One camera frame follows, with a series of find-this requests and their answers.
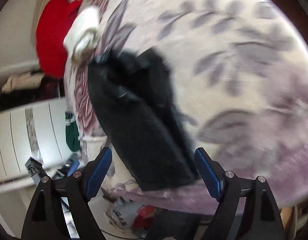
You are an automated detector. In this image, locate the black leather jacket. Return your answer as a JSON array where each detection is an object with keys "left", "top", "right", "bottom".
[{"left": 88, "top": 49, "right": 199, "bottom": 191}]

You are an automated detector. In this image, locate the dark clothes pile in wardrobe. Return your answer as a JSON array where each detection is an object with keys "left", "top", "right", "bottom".
[{"left": 0, "top": 77, "right": 65, "bottom": 111}]

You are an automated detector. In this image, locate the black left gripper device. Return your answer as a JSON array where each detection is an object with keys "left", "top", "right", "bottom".
[{"left": 24, "top": 152, "right": 81, "bottom": 210}]

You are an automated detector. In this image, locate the green garment with white stripes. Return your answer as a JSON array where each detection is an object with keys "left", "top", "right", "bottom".
[{"left": 65, "top": 111, "right": 81, "bottom": 152}]

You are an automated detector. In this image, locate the white sliding wardrobe door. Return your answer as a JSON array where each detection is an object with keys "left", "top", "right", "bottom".
[{"left": 0, "top": 98, "right": 72, "bottom": 183}]

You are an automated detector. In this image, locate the red item on floor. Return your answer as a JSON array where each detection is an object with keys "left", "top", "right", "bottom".
[{"left": 132, "top": 205, "right": 156, "bottom": 229}]

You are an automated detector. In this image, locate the beige garment in wardrobe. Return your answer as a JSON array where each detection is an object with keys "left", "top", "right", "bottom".
[{"left": 2, "top": 72, "right": 45, "bottom": 94}]

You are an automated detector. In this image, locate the white knitted garment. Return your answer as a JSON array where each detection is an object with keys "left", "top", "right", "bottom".
[{"left": 63, "top": 6, "right": 101, "bottom": 64}]

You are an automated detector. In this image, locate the red pillow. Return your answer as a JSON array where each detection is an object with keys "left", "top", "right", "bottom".
[{"left": 35, "top": 0, "right": 82, "bottom": 79}]

